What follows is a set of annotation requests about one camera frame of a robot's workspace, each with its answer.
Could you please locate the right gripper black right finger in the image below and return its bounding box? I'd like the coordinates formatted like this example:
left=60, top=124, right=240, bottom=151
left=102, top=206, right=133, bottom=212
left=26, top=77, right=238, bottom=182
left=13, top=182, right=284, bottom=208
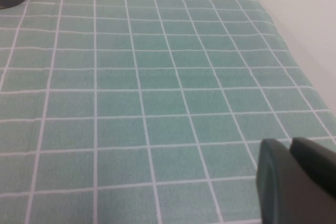
left=288, top=136, right=336, bottom=197

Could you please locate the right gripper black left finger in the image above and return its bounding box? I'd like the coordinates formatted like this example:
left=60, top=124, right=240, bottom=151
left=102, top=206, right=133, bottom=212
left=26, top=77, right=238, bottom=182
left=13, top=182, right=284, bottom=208
left=256, top=138, right=336, bottom=224

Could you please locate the green checked tablecloth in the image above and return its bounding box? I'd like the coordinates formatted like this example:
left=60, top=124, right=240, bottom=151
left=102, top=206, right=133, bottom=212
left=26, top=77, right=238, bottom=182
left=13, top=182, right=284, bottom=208
left=0, top=0, right=336, bottom=224

